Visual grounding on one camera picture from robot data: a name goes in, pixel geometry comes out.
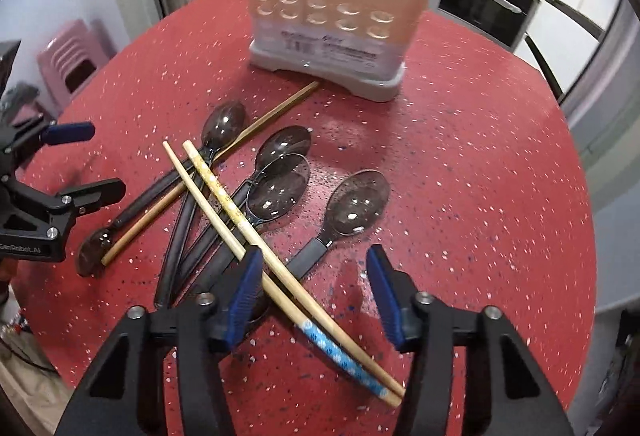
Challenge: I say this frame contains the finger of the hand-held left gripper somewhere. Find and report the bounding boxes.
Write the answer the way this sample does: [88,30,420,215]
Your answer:
[7,120,96,162]
[47,177,127,229]

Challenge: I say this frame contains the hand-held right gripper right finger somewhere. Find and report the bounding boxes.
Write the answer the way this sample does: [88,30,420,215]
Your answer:
[365,243,576,436]

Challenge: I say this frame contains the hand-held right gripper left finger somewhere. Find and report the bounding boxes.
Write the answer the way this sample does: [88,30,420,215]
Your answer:
[55,246,266,436]

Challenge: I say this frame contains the dark translucent plastic spoon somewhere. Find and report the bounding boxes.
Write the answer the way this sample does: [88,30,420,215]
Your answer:
[152,100,248,309]
[187,153,312,302]
[170,125,313,297]
[75,156,201,277]

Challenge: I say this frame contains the blue-tipped chopstick pair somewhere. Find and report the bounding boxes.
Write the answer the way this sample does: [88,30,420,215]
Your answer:
[162,140,403,409]

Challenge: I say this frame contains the dark spoon with grey neck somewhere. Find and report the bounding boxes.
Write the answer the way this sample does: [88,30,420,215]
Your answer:
[285,169,392,279]

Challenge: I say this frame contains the dark brown wooden chopstick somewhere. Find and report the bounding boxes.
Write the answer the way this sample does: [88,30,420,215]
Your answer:
[100,80,321,267]

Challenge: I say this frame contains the pink plastic stool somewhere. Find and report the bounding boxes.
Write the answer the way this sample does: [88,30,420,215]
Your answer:
[36,19,116,109]

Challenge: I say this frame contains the black built-in oven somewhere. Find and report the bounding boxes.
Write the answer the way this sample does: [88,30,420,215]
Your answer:
[437,0,543,50]

